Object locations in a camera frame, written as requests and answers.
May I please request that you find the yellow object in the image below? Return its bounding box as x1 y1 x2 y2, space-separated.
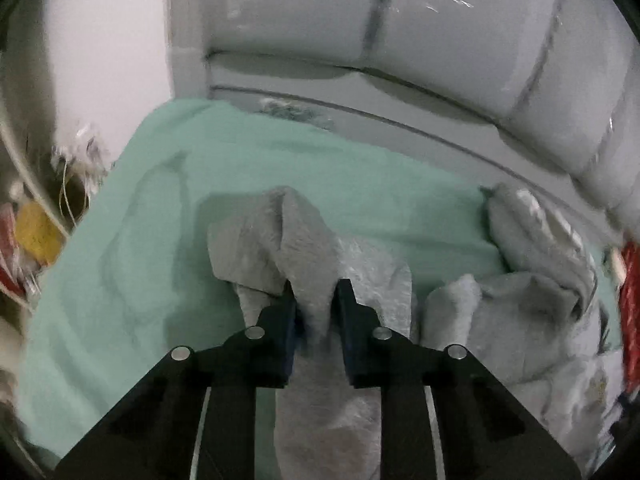
14 202 65 266

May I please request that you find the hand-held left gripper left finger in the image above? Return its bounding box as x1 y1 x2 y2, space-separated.
52 280 302 480

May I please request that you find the grey padded headboard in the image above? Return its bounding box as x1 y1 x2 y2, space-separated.
170 0 640 231

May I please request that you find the green bedsheet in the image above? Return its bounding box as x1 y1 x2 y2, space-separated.
15 97 618 480

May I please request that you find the tangle of white cables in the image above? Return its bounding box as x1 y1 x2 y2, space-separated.
50 122 113 226

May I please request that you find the red polka-dot cloth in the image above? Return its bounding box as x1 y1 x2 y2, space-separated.
619 242 640 366

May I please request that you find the red packet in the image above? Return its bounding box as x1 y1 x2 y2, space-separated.
0 204 32 301

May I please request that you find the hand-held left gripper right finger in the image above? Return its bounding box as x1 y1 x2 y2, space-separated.
332 278 583 480

